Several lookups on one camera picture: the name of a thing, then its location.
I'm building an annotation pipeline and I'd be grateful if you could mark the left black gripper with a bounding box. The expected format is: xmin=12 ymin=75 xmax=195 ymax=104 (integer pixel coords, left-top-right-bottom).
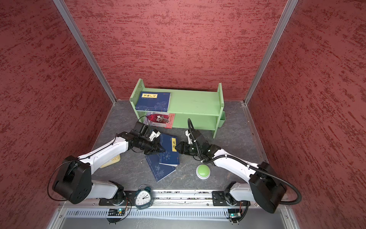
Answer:
xmin=137 ymin=136 xmax=166 ymax=155

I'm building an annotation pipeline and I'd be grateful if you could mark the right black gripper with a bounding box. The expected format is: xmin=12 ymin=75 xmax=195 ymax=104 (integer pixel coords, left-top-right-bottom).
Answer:
xmin=174 ymin=142 xmax=202 ymax=156

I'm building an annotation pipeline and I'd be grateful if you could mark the blue book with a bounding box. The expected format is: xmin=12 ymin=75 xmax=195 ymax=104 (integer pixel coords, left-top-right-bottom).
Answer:
xmin=159 ymin=134 xmax=180 ymax=167
xmin=135 ymin=91 xmax=171 ymax=112
xmin=145 ymin=155 xmax=176 ymax=182

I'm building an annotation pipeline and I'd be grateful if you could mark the pink illustrated book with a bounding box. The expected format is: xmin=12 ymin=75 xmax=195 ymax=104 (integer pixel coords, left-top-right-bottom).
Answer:
xmin=144 ymin=112 xmax=175 ymax=129

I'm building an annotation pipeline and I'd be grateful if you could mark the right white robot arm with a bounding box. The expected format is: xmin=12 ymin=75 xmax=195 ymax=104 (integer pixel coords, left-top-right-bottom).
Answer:
xmin=175 ymin=142 xmax=287 ymax=213

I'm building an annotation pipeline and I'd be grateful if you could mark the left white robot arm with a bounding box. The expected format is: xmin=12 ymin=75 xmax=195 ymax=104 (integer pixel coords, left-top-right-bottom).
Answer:
xmin=49 ymin=129 xmax=164 ymax=206

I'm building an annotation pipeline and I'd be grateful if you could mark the green push button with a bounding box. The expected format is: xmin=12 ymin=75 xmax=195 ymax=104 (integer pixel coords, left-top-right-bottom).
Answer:
xmin=196 ymin=164 xmax=211 ymax=180

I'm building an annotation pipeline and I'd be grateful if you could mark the cream calculator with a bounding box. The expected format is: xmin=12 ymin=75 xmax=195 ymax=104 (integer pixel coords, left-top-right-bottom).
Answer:
xmin=100 ymin=155 xmax=121 ymax=168

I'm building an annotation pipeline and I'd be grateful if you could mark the green wooden shelf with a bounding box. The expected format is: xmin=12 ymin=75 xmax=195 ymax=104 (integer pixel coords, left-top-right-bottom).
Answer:
xmin=130 ymin=79 xmax=226 ymax=138

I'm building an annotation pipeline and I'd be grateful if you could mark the teal alarm clock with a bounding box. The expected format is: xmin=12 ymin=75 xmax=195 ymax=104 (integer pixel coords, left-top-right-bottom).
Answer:
xmin=134 ymin=186 xmax=153 ymax=210

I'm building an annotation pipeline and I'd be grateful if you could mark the left circuit board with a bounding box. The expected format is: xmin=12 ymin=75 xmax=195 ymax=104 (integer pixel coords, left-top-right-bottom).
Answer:
xmin=106 ymin=209 xmax=125 ymax=224

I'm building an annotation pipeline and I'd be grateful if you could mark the circuit board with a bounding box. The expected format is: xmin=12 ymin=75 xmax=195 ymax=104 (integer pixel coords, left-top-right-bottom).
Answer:
xmin=227 ymin=209 xmax=242 ymax=224
xmin=106 ymin=209 xmax=125 ymax=224

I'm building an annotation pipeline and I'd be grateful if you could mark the right circuit board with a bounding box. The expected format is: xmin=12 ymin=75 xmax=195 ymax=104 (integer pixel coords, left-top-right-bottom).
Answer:
xmin=227 ymin=209 xmax=242 ymax=224

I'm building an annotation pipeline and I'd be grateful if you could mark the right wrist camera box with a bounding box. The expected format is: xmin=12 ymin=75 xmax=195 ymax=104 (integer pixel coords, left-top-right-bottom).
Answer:
xmin=185 ymin=130 xmax=206 ymax=146

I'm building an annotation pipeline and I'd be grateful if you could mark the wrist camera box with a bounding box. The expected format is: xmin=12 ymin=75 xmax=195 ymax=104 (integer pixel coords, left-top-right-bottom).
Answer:
xmin=131 ymin=121 xmax=161 ymax=142
xmin=185 ymin=130 xmax=206 ymax=146

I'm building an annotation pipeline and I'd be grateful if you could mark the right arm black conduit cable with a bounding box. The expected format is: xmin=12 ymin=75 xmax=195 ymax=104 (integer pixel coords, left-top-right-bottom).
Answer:
xmin=187 ymin=118 xmax=303 ymax=206

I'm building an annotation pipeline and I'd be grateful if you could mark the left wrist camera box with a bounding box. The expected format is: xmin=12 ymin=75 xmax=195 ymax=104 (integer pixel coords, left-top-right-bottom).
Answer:
xmin=131 ymin=121 xmax=161 ymax=142

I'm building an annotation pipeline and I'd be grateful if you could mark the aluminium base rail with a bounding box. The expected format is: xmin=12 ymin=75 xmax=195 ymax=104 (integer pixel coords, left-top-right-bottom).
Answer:
xmin=48 ymin=189 xmax=300 ymax=229

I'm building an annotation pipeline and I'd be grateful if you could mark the left aluminium corner post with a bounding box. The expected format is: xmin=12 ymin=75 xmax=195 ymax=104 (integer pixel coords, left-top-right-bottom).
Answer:
xmin=53 ymin=0 xmax=117 ymax=105

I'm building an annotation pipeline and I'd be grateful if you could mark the aluminium corner post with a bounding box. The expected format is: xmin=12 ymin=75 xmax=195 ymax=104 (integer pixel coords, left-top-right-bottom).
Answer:
xmin=244 ymin=0 xmax=298 ymax=106
xmin=53 ymin=0 xmax=117 ymax=105

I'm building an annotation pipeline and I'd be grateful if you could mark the right aluminium corner post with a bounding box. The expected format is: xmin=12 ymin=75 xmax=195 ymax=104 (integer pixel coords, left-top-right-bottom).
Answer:
xmin=244 ymin=0 xmax=298 ymax=106

